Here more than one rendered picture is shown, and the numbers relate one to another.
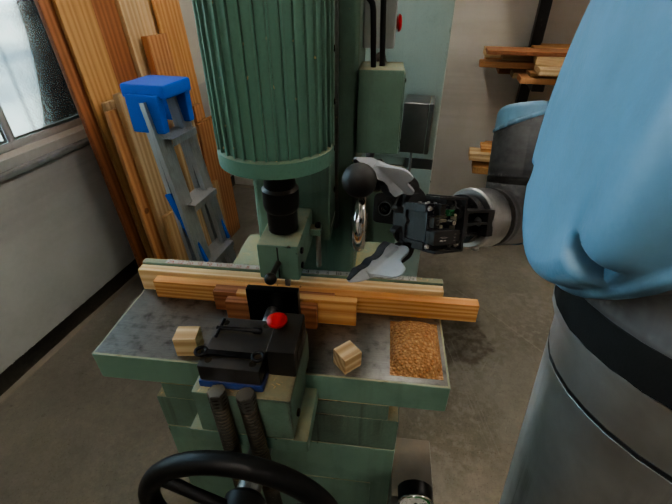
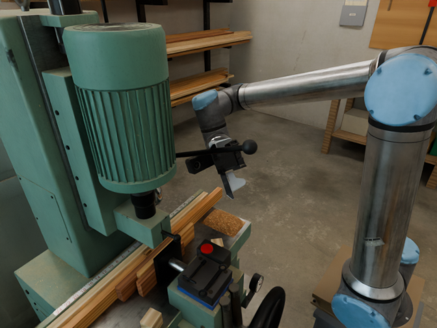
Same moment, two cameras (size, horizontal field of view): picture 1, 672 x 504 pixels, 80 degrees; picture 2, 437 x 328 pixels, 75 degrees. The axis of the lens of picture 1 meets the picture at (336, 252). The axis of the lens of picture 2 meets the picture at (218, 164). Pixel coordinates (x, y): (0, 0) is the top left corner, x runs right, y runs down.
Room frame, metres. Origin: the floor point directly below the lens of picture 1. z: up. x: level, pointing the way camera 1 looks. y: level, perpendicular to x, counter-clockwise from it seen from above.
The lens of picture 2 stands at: (0.18, 0.52, 1.56)
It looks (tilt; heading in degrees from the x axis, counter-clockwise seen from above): 31 degrees down; 296
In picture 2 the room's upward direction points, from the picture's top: straight up
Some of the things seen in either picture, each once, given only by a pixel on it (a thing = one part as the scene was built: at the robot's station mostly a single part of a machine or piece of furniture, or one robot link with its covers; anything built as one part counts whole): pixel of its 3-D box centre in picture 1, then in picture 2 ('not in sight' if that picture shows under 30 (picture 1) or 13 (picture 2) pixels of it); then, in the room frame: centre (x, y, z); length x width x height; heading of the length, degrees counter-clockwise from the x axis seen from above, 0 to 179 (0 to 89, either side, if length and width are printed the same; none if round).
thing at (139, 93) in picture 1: (202, 232); not in sight; (1.40, 0.54, 0.58); 0.27 x 0.25 x 1.16; 75
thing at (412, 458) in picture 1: (410, 477); (238, 286); (0.43, -0.15, 0.58); 0.12 x 0.08 x 0.08; 173
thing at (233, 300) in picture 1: (272, 312); (162, 266); (0.55, 0.12, 0.93); 0.17 x 0.02 x 0.05; 83
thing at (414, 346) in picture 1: (415, 342); (224, 219); (0.48, -0.14, 0.91); 0.12 x 0.09 x 0.03; 173
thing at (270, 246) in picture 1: (288, 244); (143, 223); (0.62, 0.09, 1.03); 0.14 x 0.07 x 0.09; 173
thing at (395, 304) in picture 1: (310, 297); (162, 245); (0.59, 0.05, 0.92); 0.62 x 0.02 x 0.04; 83
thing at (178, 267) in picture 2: (270, 320); (177, 265); (0.50, 0.11, 0.95); 0.09 x 0.07 x 0.09; 83
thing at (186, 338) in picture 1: (188, 341); (151, 322); (0.48, 0.25, 0.92); 0.04 x 0.03 x 0.04; 90
